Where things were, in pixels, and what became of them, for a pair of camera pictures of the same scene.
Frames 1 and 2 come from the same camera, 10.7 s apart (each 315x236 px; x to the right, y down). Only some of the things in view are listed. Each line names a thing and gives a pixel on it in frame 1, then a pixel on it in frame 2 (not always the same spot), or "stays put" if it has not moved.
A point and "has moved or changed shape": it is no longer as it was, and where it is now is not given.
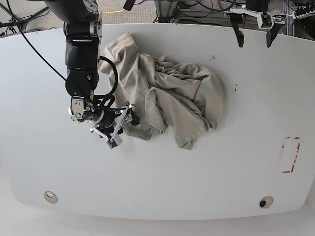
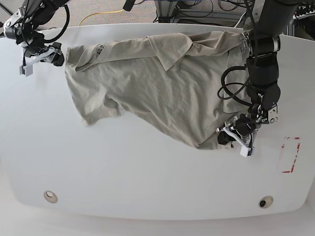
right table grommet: (266, 201) stays put
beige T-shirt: (183, 100) has moved or changed shape
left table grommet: (50, 196) stays put
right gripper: (236, 19) → (244, 126)
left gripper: (109, 117) → (36, 44)
